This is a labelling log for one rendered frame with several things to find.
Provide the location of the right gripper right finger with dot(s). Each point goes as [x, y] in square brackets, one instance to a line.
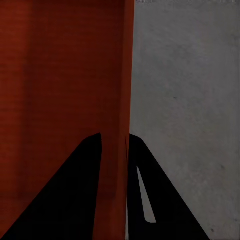
[174, 219]

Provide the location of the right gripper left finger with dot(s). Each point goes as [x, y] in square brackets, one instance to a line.
[65, 208]

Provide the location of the storage box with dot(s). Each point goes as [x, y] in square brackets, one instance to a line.
[65, 75]

